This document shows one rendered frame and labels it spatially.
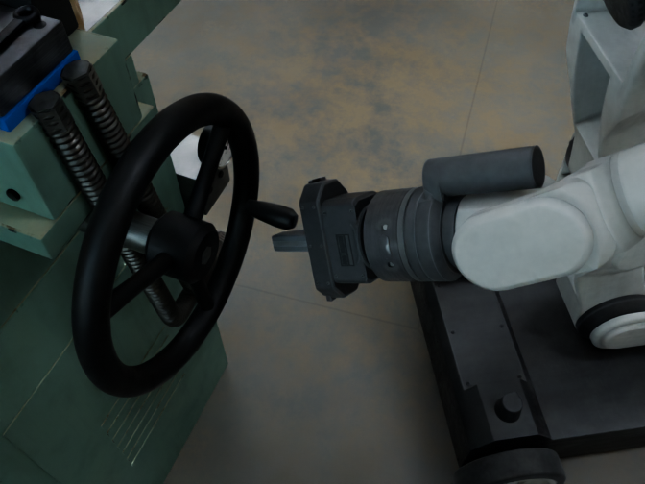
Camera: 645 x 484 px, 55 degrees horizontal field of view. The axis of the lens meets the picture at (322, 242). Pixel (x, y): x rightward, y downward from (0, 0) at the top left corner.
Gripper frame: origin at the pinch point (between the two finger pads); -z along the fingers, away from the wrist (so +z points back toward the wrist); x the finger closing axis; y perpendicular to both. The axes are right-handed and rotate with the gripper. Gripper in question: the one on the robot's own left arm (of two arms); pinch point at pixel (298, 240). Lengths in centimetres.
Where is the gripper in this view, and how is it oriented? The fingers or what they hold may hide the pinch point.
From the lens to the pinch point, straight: 66.3
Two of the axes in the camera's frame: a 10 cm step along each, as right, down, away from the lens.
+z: 8.0, -0.4, -6.0
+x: -1.9, -9.6, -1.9
